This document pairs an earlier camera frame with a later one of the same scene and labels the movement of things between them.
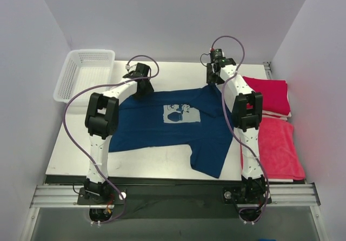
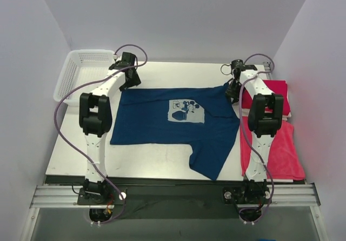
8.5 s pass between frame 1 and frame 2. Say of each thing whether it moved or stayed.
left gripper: moved
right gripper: moved
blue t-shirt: stayed
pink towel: stayed
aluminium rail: stayed
